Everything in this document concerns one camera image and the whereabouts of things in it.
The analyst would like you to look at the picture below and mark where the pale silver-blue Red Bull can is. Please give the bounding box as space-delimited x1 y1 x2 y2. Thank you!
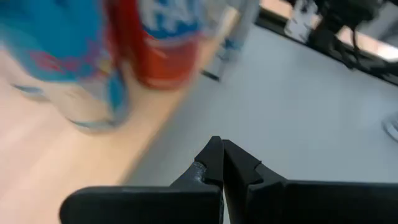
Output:
0 0 131 134

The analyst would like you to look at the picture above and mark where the wooden shelf with black legs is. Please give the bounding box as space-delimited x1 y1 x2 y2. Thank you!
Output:
0 6 240 224

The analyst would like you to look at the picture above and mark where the red Fanta strawberry can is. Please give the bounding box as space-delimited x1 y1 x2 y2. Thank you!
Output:
105 0 206 91

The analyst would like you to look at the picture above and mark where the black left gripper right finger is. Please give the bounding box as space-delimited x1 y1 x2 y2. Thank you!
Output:
222 139 398 224

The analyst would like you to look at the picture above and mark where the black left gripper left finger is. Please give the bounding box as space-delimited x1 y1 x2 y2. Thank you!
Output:
59 136 224 224

